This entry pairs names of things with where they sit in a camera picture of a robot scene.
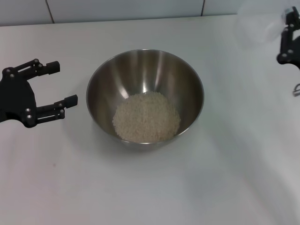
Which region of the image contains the white uncooked rice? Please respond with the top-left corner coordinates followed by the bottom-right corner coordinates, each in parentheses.
top-left (112, 91), bottom-right (182, 143)

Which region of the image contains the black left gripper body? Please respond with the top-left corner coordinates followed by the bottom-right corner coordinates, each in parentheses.
top-left (0, 67), bottom-right (38, 128)

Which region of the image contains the stainless steel mixing bowl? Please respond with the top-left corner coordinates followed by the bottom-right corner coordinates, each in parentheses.
top-left (86, 48), bottom-right (205, 152)

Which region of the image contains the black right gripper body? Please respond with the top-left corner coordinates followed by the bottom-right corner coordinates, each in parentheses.
top-left (291, 27), bottom-right (300, 70)

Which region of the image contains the clear plastic measuring cup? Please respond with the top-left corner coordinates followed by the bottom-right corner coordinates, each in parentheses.
top-left (236, 2), bottom-right (288, 49)

